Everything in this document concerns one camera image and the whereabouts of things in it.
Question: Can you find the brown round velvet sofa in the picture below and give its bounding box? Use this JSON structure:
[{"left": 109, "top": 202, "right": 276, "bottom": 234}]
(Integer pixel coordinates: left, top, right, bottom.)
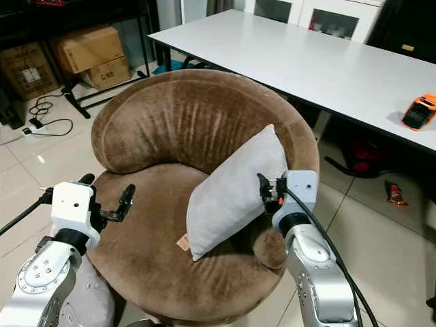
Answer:
[{"left": 89, "top": 69, "right": 321, "bottom": 325}]

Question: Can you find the blue floor mat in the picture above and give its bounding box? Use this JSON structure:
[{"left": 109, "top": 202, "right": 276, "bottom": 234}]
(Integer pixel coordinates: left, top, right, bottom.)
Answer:
[{"left": 153, "top": 59, "right": 185, "bottom": 75}]

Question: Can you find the white power strip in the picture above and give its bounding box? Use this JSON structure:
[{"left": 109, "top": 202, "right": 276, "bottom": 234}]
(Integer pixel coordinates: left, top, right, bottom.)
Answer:
[{"left": 22, "top": 117, "right": 46, "bottom": 136}]

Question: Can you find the red and black bag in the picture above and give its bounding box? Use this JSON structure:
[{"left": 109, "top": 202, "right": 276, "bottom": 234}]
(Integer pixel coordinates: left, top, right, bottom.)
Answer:
[{"left": 324, "top": 135, "right": 394, "bottom": 180}]

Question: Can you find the small brown cardboard box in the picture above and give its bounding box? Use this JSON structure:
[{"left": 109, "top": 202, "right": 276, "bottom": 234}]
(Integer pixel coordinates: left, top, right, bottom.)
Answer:
[{"left": 85, "top": 57, "right": 132, "bottom": 91}]

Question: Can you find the red snack packet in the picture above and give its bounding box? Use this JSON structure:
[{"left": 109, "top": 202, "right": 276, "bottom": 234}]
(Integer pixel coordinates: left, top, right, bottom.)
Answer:
[{"left": 384, "top": 180, "right": 410, "bottom": 208}]

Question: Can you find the white long table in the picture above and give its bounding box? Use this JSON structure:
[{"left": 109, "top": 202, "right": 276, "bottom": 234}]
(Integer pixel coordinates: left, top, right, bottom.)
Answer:
[{"left": 148, "top": 10, "right": 436, "bottom": 155}]

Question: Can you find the cardboard box with white label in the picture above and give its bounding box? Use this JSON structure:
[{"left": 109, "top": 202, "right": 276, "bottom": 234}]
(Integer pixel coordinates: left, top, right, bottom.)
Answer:
[{"left": 0, "top": 42, "right": 61, "bottom": 102}]

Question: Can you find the large brown cardboard box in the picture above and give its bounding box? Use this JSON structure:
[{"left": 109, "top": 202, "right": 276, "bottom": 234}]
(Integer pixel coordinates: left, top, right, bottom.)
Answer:
[{"left": 54, "top": 26, "right": 125, "bottom": 75}]

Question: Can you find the orange and black device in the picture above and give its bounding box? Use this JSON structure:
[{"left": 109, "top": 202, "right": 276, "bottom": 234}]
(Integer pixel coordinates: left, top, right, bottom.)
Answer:
[{"left": 401, "top": 93, "right": 436, "bottom": 131}]

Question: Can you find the black metal rack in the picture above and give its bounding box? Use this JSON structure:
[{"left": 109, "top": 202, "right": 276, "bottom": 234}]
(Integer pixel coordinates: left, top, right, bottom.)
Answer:
[{"left": 0, "top": 0, "right": 155, "bottom": 131}]

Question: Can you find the white cabinet with glass doors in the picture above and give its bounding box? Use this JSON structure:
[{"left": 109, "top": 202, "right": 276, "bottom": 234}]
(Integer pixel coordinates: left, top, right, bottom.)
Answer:
[{"left": 244, "top": 0, "right": 386, "bottom": 43}]

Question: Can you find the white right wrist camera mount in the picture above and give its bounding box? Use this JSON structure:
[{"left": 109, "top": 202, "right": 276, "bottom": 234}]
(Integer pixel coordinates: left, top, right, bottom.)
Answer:
[{"left": 272, "top": 170, "right": 320, "bottom": 233}]

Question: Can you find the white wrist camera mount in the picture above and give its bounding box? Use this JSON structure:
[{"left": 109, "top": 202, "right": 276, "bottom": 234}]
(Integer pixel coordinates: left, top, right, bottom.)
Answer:
[
  {"left": 51, "top": 181, "right": 102, "bottom": 250},
  {"left": 272, "top": 170, "right": 320, "bottom": 233}
]

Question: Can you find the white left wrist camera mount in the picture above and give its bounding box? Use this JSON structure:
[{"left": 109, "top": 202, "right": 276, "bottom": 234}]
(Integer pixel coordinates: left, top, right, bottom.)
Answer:
[{"left": 51, "top": 181, "right": 102, "bottom": 250}]

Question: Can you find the black floor cable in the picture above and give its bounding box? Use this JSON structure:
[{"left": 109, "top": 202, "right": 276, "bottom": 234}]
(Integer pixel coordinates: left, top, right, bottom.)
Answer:
[{"left": 29, "top": 93, "right": 75, "bottom": 138}]

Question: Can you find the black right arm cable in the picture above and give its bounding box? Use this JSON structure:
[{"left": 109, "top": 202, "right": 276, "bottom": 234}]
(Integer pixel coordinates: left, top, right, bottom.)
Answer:
[{"left": 285, "top": 187, "right": 381, "bottom": 327}]

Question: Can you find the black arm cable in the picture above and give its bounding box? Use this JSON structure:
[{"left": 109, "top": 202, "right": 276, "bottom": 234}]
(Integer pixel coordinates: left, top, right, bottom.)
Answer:
[
  {"left": 0, "top": 189, "right": 55, "bottom": 236},
  {"left": 285, "top": 187, "right": 381, "bottom": 327}
]

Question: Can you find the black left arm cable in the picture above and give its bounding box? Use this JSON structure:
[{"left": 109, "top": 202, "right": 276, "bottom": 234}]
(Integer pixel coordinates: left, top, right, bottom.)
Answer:
[{"left": 0, "top": 189, "right": 55, "bottom": 236}]

